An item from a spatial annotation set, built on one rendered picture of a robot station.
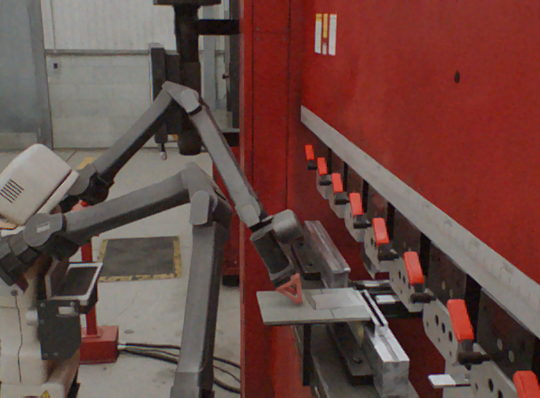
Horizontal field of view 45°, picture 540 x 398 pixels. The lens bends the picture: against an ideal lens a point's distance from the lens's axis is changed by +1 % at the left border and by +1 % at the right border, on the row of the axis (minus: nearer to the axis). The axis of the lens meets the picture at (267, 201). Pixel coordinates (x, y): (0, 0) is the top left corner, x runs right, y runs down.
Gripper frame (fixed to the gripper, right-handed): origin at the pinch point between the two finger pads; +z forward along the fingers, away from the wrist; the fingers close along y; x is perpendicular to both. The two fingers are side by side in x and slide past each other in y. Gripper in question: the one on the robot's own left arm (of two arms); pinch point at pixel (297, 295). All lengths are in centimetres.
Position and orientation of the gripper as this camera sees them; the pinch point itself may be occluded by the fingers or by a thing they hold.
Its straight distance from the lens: 169.8
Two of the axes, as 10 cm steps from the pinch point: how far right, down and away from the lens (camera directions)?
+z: 4.8, 8.3, 2.8
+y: -1.1, -2.6, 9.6
